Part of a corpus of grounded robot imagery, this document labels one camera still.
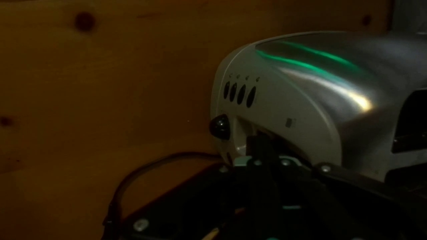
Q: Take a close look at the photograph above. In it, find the black toaster power cord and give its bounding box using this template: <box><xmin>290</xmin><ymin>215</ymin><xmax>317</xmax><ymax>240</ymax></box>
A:
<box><xmin>100</xmin><ymin>150</ymin><xmax>225</xmax><ymax>240</ymax></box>

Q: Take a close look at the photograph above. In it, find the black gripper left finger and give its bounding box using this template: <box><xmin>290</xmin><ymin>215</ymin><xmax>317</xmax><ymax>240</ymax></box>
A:
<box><xmin>119</xmin><ymin>129</ymin><xmax>273</xmax><ymax>240</ymax></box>

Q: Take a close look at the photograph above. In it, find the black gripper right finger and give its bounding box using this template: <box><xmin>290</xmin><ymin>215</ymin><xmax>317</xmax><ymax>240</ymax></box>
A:
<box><xmin>266</xmin><ymin>131</ymin><xmax>427</xmax><ymax>240</ymax></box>

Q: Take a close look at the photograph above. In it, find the silver two-slot toaster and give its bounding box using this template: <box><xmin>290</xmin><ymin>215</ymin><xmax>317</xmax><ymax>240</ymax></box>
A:
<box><xmin>210</xmin><ymin>29</ymin><xmax>427</xmax><ymax>183</ymax></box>

